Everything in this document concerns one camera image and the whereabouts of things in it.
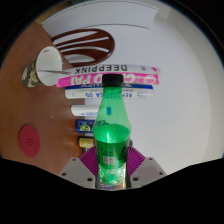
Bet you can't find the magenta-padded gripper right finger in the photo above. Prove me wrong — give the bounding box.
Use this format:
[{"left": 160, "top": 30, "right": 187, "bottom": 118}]
[{"left": 125, "top": 145, "right": 167, "bottom": 189}]

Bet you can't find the flat round red coaster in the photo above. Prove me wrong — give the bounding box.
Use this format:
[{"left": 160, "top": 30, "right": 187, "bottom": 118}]
[{"left": 18, "top": 124, "right": 42, "bottom": 158}]

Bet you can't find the white flat panel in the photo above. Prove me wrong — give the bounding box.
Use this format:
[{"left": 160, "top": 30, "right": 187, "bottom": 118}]
[{"left": 41, "top": 1, "right": 161, "bottom": 31}]

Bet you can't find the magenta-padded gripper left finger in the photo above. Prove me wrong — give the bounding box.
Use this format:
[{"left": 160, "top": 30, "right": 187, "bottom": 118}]
[{"left": 59, "top": 145, "right": 100, "bottom": 189}]

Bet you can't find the camouflage print paper cup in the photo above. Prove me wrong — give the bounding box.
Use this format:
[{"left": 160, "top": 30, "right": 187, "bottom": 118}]
[{"left": 21, "top": 45, "right": 64, "bottom": 89}]

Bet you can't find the green plastic drink bottle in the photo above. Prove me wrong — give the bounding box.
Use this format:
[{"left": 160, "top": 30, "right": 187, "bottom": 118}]
[{"left": 92, "top": 73, "right": 133, "bottom": 190}]

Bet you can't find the dark blue pump bottle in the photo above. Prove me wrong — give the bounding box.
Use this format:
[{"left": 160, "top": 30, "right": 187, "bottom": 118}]
[{"left": 74, "top": 119, "right": 98, "bottom": 134}]

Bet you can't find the pink and white long box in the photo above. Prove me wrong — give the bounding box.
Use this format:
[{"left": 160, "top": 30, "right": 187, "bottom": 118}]
[{"left": 55, "top": 64, "right": 162, "bottom": 88}]

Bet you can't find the amber pump bottle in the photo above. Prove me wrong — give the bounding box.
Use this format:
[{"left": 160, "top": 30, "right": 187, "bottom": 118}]
[{"left": 77, "top": 136, "right": 96, "bottom": 149}]

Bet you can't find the white bottle with blue cap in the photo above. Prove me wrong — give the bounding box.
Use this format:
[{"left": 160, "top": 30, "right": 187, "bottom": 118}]
[{"left": 70, "top": 104, "right": 101, "bottom": 118}]

